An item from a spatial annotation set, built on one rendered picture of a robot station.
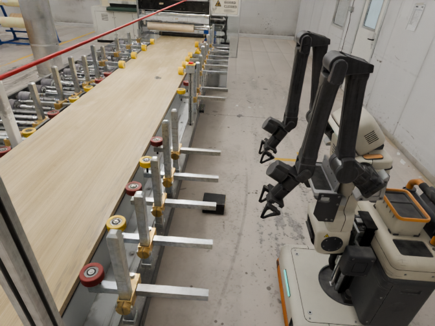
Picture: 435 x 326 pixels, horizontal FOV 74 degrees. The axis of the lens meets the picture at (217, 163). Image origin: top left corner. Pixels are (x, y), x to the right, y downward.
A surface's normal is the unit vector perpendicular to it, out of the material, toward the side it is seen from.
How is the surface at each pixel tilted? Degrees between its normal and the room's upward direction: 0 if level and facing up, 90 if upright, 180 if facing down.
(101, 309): 0
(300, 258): 0
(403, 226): 92
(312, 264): 0
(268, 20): 90
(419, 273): 90
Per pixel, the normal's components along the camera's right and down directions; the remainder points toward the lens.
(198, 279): 0.05, -0.84
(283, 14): -0.05, 0.54
